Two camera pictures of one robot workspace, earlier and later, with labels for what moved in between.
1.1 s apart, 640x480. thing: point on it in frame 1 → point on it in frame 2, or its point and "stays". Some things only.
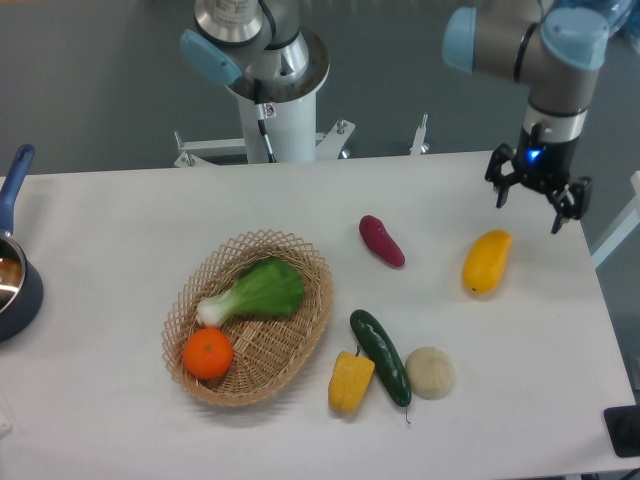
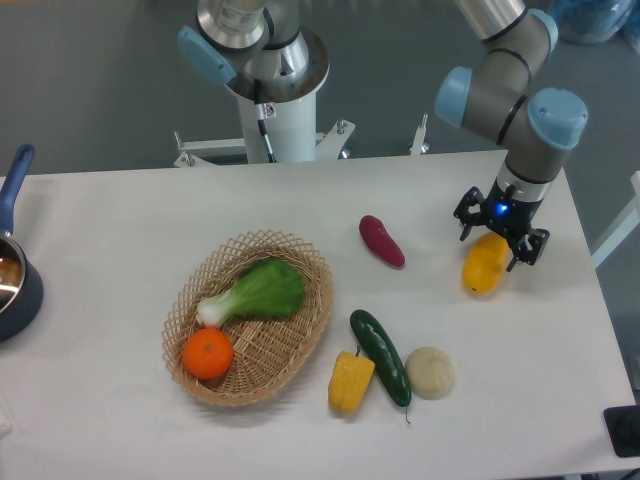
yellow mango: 485,260 stays
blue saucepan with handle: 21,289 stays
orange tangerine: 208,352 stays
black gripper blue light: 541,165 → 509,215
